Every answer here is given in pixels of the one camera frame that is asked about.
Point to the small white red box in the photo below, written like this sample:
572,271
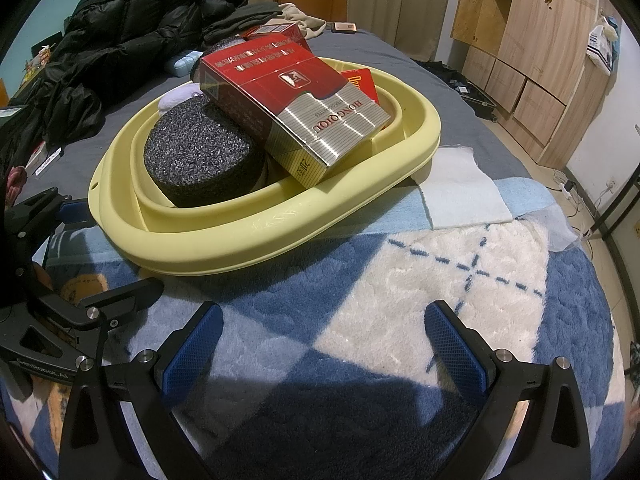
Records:
44,159

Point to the white plastic bag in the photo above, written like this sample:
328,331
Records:
602,45

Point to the white wall socket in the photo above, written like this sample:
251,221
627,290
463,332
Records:
608,184

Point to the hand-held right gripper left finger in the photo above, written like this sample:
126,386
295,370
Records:
192,355

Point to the light blue pouch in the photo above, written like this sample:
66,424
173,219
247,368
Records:
185,64

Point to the black open suitcase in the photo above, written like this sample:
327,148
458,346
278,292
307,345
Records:
470,92

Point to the yellow plastic basin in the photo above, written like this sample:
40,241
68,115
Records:
225,255

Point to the white cloth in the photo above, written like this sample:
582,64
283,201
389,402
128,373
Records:
465,190

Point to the printed cartoon blanket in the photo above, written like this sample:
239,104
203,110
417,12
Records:
85,285

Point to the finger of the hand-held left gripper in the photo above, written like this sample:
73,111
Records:
77,211
130,297

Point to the black puffer jacket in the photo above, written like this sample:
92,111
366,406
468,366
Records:
125,35

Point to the blue white checkered blanket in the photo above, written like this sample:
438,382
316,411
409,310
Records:
400,270

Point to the wooden wardrobe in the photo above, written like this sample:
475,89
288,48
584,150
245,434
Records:
550,35

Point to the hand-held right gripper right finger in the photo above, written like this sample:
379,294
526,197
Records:
455,355

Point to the dark grey garment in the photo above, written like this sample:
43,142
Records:
250,15

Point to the small brown box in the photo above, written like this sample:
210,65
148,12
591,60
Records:
345,27

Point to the beige garment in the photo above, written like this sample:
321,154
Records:
305,20

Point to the red and silver carton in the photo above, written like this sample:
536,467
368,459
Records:
280,85

